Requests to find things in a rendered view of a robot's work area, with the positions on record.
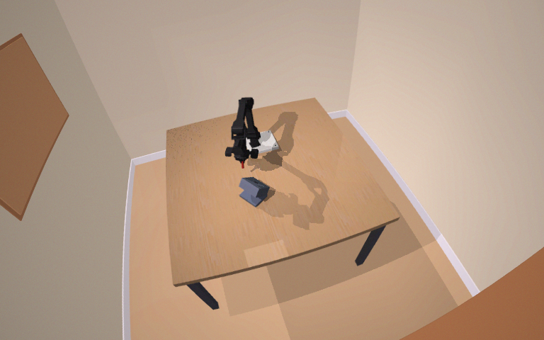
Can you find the dark grey sloped panel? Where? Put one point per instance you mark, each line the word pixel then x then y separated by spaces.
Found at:
pixel 254 190

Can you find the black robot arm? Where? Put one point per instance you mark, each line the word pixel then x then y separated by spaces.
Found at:
pixel 242 132

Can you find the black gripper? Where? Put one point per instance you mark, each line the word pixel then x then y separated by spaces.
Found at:
pixel 253 153

